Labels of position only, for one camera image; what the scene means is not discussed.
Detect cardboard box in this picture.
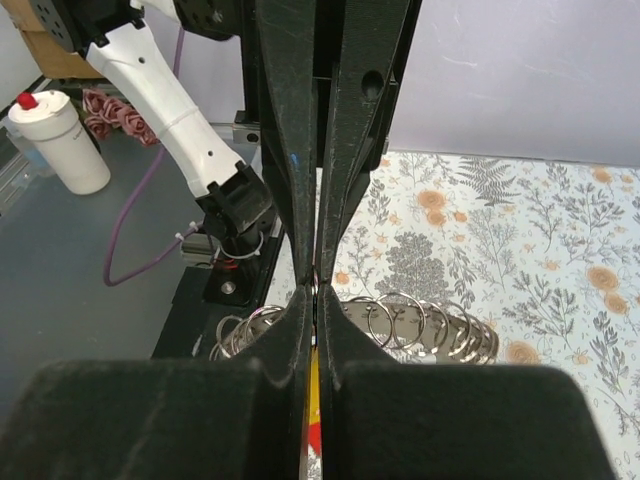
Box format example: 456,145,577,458
1,0,103,80

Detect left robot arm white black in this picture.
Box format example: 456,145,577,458
31,1,421,285

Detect pink fabric roses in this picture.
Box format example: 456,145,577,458
81,89,159,147

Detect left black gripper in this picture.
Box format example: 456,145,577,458
240,1,421,285

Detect white plastic bottle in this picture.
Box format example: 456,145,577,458
9,90,111,195

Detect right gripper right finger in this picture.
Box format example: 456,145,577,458
317,285,613,479

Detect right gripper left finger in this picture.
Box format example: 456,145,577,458
1,287,313,479

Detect floral table mat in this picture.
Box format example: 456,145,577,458
333,152,639,479

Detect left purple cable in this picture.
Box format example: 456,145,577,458
102,27,201,287

